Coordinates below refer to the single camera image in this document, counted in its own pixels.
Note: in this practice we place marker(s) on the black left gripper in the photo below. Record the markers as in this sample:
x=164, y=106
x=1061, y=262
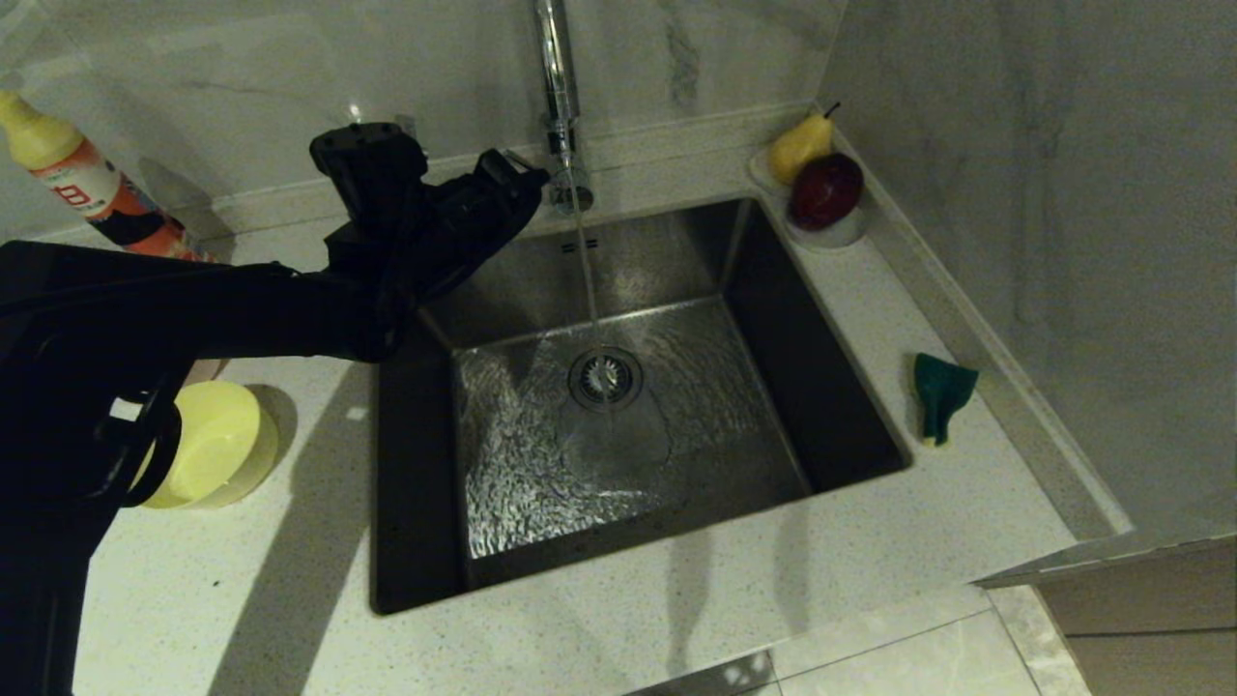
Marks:
x=406, y=251

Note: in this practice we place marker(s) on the chrome faucet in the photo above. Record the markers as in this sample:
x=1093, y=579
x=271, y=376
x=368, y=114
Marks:
x=559, y=58

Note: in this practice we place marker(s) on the yellow plastic bowl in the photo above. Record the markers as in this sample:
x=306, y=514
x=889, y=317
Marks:
x=217, y=445

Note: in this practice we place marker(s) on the yellow detergent bottle red label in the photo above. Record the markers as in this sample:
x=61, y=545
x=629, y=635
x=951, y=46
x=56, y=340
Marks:
x=68, y=174

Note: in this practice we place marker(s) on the yellow and green sponge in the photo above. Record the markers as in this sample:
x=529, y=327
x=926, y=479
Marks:
x=937, y=391

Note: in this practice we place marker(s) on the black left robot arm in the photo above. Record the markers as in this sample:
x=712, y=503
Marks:
x=145, y=309

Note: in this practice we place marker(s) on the metal sink drain strainer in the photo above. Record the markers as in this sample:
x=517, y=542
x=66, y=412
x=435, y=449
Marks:
x=606, y=379

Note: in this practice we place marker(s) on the stainless steel sink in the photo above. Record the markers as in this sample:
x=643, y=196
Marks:
x=725, y=464

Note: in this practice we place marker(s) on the yellow pear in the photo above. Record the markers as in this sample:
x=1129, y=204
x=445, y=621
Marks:
x=797, y=150

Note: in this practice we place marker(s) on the dark red apple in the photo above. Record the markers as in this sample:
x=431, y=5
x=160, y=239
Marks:
x=826, y=188

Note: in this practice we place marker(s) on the small white dish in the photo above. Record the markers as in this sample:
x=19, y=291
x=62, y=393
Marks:
x=831, y=239

